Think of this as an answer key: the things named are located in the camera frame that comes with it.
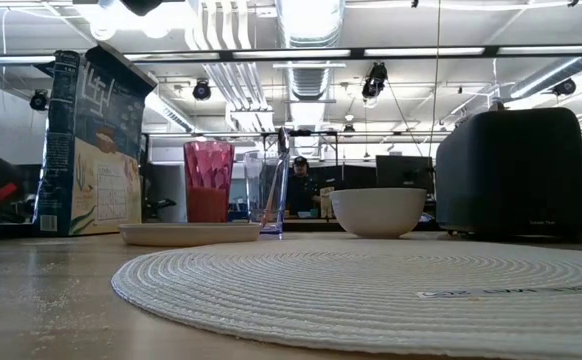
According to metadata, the clear bluish tumbler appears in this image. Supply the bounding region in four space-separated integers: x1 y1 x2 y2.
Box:
242 149 291 237

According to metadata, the dark spoon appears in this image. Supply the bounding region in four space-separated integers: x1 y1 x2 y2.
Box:
262 126 292 229

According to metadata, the red faceted tumbler with juice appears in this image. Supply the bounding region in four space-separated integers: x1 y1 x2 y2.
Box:
182 140 236 225

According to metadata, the white ceramic bowl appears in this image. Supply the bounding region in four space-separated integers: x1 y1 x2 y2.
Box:
329 187 429 240

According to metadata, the beige shallow plate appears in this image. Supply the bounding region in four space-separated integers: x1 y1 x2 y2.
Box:
118 221 263 248

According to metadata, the white round woven placemat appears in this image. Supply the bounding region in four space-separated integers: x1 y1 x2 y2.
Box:
110 238 582 360

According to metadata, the blue cereal box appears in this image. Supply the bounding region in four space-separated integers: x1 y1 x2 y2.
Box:
33 42 158 238

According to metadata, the black computer monitor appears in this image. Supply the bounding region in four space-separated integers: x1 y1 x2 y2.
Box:
375 154 435 191

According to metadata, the black ceiling spotlight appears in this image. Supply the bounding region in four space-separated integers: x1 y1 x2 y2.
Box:
552 78 578 97
361 61 389 109
28 88 51 112
191 79 213 102

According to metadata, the black two-slot toaster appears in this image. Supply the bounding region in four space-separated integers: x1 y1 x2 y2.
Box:
435 106 582 242

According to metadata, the red and black tool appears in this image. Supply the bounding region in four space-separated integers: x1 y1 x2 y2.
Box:
0 181 21 205

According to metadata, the silver ventilation duct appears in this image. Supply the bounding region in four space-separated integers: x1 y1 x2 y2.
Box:
275 0 347 102

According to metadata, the black aluminium table frame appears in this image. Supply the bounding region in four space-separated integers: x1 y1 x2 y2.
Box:
0 218 582 243

